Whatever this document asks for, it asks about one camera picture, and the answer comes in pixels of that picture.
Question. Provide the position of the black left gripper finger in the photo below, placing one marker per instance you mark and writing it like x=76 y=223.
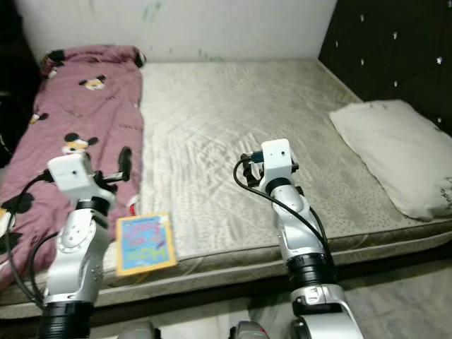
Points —
x=126 y=164

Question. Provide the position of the colourful children's book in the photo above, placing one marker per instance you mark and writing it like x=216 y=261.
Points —
x=147 y=244

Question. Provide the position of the pink cartoon mouse blanket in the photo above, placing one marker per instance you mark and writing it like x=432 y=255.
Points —
x=70 y=106

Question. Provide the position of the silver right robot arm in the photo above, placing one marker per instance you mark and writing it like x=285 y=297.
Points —
x=307 y=261

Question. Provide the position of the white quilted mattress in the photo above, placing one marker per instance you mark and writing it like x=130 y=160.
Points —
x=219 y=141

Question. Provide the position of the black bag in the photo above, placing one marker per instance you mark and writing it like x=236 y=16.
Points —
x=14 y=85

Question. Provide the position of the silver left robot leg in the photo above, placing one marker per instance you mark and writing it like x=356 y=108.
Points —
x=135 y=330

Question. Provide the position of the silver robot leg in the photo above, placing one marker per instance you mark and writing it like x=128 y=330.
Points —
x=135 y=330
x=248 y=330

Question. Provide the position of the silver right robot leg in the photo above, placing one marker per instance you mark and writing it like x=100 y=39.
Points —
x=248 y=330

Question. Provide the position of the white printed pillow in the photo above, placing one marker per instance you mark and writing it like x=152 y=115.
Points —
x=395 y=148

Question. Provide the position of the black tufted headboard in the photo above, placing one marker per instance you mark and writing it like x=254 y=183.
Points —
x=388 y=42

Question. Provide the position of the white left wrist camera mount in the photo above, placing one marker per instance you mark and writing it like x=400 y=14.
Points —
x=74 y=173

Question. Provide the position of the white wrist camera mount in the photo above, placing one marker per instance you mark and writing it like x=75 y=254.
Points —
x=277 y=159
x=74 y=173

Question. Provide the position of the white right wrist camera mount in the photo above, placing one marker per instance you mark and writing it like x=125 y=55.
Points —
x=277 y=159

